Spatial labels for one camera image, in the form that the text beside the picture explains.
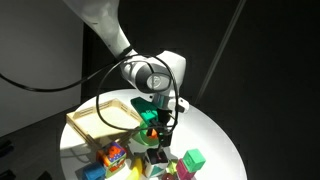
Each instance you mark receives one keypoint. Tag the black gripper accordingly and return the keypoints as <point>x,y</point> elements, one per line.
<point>165,136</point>

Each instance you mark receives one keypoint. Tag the black checkered plush cube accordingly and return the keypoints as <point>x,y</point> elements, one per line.
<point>156,170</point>

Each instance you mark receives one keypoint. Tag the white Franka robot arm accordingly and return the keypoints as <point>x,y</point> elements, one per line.
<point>106,20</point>

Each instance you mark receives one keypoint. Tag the green soft cube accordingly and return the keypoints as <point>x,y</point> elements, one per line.
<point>194,160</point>

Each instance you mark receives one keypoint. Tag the multicolour plush cube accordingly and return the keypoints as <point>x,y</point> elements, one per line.
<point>111,156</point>

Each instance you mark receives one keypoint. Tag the blue soft cube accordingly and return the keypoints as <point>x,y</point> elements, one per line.
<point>94,172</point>

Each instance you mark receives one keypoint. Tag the shallow wooden crate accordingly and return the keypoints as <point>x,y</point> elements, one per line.
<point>80,130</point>

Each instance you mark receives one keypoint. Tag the yellow-green star toy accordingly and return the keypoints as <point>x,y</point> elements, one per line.
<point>173,166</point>

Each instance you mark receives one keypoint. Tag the green plastic bowl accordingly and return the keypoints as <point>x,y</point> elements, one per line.
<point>144,138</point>

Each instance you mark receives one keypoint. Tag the dark red round toy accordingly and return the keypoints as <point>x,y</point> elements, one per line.
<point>169,177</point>

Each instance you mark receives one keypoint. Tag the yellow toy banana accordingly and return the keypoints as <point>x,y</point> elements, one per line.
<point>136,171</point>

